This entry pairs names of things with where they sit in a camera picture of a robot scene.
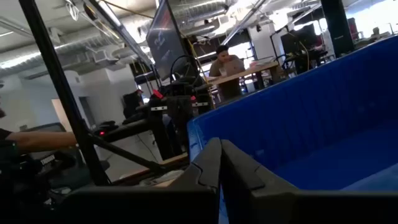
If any person's forearm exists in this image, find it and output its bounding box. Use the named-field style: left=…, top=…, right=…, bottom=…
left=6, top=129, right=78, bottom=154

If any silver ventilation duct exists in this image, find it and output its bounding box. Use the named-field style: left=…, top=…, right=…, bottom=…
left=0, top=30, right=125, bottom=78

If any wooden background desk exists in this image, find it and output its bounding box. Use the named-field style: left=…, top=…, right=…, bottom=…
left=206, top=61, right=280, bottom=86

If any black background monitor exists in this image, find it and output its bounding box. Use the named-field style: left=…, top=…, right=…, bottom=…
left=279, top=24, right=318, bottom=56

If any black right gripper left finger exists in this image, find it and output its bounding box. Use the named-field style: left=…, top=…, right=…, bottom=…
left=58, top=138, right=222, bottom=224

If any large blue plastic bin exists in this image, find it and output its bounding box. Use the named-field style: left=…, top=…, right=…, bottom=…
left=186, top=34, right=398, bottom=224

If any person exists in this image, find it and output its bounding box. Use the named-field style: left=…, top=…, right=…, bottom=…
left=122, top=88, right=146, bottom=121
left=208, top=45, right=246, bottom=102

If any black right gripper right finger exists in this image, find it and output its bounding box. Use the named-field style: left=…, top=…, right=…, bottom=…
left=221, top=139, right=398, bottom=224

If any dark flat monitor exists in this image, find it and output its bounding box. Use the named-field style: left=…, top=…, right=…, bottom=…
left=146, top=0, right=190, bottom=81

